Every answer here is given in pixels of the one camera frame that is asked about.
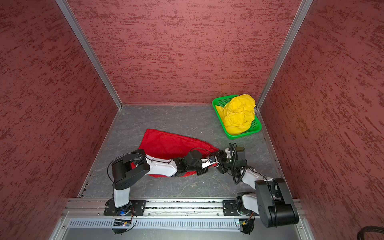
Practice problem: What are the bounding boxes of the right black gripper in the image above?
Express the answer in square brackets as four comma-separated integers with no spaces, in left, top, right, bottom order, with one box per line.
[209,149,237,173]

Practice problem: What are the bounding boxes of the red shorts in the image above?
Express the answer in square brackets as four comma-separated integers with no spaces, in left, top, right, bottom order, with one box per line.
[139,129,219,160]

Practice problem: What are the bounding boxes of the yellow shorts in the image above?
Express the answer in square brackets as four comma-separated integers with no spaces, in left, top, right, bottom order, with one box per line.
[215,94,257,136]

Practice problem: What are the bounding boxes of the green plastic basket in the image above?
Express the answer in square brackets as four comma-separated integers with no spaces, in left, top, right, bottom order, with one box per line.
[211,95,263,140]

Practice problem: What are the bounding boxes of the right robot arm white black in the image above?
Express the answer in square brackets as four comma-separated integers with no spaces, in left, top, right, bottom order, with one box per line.
[214,145,300,228]

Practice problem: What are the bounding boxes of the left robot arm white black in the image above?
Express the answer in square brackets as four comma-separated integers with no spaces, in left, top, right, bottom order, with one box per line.
[110,149,217,208]

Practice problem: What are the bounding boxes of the right small circuit board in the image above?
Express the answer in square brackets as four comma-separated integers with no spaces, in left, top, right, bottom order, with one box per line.
[239,220,255,235]

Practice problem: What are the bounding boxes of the small circuit board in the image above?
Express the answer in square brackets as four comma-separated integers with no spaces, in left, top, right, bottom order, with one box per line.
[113,219,132,228]
[239,220,255,235]

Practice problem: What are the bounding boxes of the left small circuit board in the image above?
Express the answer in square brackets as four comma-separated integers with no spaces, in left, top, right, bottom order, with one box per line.
[113,219,132,228]

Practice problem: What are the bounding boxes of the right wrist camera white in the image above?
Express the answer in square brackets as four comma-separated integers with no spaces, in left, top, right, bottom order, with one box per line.
[225,148,234,159]

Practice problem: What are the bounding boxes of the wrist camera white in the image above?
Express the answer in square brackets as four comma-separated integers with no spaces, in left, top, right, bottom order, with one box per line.
[201,156,220,169]
[225,148,234,159]

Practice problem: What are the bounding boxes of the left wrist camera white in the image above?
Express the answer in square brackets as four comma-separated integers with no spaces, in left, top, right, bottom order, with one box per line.
[201,156,220,169]

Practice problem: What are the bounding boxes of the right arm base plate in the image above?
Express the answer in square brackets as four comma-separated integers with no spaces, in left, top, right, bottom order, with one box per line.
[222,200,239,217]

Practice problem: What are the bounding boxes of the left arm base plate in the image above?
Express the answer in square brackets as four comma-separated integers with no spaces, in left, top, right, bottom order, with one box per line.
[104,199,147,216]

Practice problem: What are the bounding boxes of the aluminium mounting rail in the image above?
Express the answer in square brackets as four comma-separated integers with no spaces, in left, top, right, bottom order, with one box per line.
[61,197,306,218]

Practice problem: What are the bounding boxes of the slotted cable duct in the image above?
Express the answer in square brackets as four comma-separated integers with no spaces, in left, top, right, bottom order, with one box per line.
[68,219,240,231]

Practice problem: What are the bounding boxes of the black cable bottom right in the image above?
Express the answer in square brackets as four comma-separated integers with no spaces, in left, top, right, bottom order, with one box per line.
[356,225,384,240]

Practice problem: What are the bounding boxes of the left aluminium corner post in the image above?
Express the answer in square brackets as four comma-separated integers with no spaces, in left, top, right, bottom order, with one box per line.
[56,0,124,111]

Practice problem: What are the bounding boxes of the aluminium corner post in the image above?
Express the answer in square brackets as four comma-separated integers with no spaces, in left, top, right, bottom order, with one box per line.
[255,0,314,110]
[56,0,124,111]

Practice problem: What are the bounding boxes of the right aluminium corner post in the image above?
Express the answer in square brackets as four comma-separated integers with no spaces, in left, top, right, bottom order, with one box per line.
[255,0,314,110]

